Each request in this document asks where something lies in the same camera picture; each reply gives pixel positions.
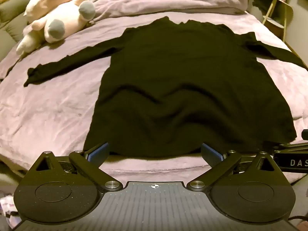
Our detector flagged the black long-sleeve shirt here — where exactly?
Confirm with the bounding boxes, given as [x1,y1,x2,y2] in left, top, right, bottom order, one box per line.
[23,16,308,159]

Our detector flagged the grey upholstered headboard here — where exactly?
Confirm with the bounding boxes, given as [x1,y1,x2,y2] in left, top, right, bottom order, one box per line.
[0,0,36,44]

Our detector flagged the white plush toy grey paws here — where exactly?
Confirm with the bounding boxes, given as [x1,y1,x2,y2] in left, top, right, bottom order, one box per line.
[16,0,97,54]

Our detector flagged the white patterned cloth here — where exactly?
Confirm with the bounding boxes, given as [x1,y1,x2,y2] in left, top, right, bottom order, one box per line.
[0,195,21,225]

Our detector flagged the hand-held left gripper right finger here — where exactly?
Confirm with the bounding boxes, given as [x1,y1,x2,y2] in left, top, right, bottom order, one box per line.
[186,142,284,192]

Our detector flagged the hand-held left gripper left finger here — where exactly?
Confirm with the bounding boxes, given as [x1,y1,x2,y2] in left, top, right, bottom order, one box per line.
[28,142,123,193]

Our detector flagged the yellow side table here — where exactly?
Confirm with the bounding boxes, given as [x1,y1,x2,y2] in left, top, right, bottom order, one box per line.
[262,0,294,41]

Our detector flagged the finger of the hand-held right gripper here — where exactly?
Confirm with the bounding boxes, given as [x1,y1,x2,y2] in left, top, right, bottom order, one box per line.
[263,141,308,152]

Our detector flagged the black cable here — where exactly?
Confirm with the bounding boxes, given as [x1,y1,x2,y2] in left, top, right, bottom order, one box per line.
[287,215,308,222]

